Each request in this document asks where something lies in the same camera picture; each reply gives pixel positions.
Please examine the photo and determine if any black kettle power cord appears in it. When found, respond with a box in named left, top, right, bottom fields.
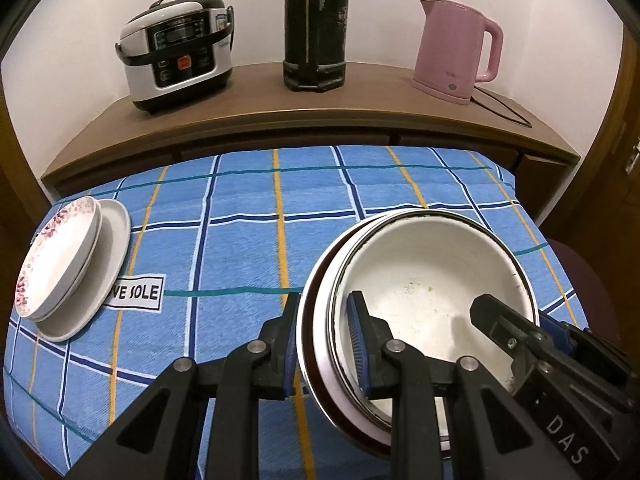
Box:
left=470, top=84, right=534, bottom=129

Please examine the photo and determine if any pink electric kettle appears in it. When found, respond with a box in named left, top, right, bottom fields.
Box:
left=411, top=0, right=504, bottom=105

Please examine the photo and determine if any blue plaid tablecloth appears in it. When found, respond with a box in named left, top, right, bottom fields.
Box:
left=2, top=145, right=587, bottom=474

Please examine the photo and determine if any brown wooden side cabinet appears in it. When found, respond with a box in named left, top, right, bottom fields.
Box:
left=41, top=63, right=579, bottom=217

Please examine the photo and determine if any metal door handle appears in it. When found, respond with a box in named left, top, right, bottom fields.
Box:
left=625, top=141, right=640, bottom=176

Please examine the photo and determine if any dark red chair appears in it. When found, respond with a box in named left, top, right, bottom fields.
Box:
left=549, top=240, right=622, bottom=348

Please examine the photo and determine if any black thermos flask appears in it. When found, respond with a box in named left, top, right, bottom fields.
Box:
left=283, top=0, right=349, bottom=92

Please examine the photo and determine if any white enamel bowl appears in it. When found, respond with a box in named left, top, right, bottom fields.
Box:
left=314, top=209, right=539, bottom=443

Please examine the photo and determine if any white black rice cooker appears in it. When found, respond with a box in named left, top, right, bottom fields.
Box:
left=115, top=0, right=235, bottom=114

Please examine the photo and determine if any brown wooden door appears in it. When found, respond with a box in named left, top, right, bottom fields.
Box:
left=541, top=30, right=639, bottom=360

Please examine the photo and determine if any plain white flat plate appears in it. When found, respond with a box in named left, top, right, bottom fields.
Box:
left=36, top=198, right=131, bottom=342

